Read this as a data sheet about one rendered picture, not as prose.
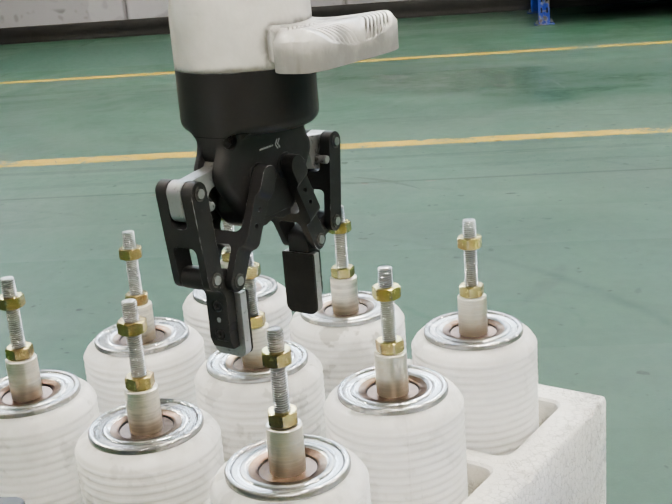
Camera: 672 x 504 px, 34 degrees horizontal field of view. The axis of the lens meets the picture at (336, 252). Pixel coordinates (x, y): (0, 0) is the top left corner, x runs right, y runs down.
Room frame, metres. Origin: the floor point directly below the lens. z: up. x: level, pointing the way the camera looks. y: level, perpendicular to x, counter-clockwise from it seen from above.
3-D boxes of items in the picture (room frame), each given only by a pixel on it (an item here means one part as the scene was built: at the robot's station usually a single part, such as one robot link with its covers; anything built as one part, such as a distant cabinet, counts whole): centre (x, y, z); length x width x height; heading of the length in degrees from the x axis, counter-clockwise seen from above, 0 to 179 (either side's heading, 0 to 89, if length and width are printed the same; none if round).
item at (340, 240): (0.85, 0.00, 0.30); 0.01 x 0.01 x 0.08
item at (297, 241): (0.63, 0.01, 0.37); 0.03 x 0.01 x 0.05; 146
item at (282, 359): (0.58, 0.04, 0.32); 0.02 x 0.02 x 0.01; 2
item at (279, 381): (0.58, 0.04, 0.30); 0.01 x 0.01 x 0.08
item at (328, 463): (0.58, 0.04, 0.25); 0.08 x 0.08 x 0.01
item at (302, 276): (0.61, 0.02, 0.36); 0.02 x 0.01 x 0.04; 56
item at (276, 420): (0.58, 0.04, 0.29); 0.02 x 0.02 x 0.01; 2
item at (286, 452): (0.58, 0.04, 0.26); 0.02 x 0.02 x 0.03
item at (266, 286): (0.91, 0.09, 0.25); 0.08 x 0.08 x 0.01
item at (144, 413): (0.65, 0.13, 0.26); 0.02 x 0.02 x 0.03
